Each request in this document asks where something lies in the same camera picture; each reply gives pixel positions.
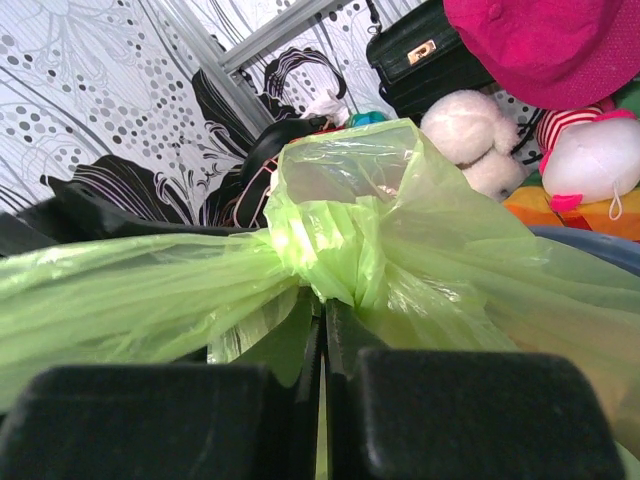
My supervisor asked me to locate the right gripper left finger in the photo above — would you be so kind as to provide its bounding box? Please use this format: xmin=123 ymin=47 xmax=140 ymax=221
xmin=1 ymin=294 xmax=320 ymax=479

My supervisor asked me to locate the cream plush sheep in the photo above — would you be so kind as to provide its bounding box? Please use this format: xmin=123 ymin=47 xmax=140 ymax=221
xmin=420 ymin=90 xmax=527 ymax=202

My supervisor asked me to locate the magenta hat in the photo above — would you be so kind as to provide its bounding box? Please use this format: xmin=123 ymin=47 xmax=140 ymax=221
xmin=444 ymin=0 xmax=639 ymax=109

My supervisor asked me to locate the black leather handbag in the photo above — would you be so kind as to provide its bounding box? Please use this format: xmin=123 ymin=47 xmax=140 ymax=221
xmin=366 ymin=1 xmax=494 ymax=123

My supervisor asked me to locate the pink white plush doll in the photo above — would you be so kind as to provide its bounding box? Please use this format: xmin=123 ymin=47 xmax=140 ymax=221
xmin=536 ymin=100 xmax=639 ymax=221

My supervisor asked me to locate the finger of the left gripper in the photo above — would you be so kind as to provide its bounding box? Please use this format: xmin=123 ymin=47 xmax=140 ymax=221
xmin=1 ymin=184 xmax=244 ymax=255

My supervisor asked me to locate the green trash bag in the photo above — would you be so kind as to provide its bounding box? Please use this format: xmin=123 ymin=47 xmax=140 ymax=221
xmin=1 ymin=120 xmax=639 ymax=460

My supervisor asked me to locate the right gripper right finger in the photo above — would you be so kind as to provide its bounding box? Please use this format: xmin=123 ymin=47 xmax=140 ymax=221
xmin=325 ymin=301 xmax=625 ymax=479

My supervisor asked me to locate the blue trash bin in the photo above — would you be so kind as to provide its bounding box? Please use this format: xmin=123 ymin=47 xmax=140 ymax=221
xmin=530 ymin=226 xmax=640 ymax=276

